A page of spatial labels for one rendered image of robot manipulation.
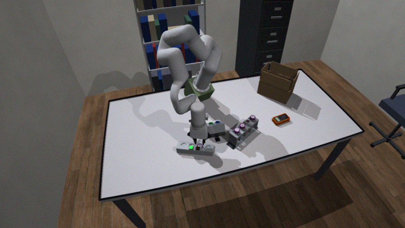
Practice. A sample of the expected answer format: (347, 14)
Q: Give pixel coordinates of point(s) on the grey button housing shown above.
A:
(216, 129)

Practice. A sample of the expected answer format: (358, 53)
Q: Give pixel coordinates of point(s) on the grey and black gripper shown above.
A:
(199, 133)

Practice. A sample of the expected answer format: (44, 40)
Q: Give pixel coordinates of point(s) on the orange rectangular block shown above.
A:
(280, 119)

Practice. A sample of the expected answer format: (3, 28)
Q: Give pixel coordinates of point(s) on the brown cardboard box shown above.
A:
(278, 82)

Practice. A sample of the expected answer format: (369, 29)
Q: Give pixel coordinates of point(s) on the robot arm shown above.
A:
(205, 49)

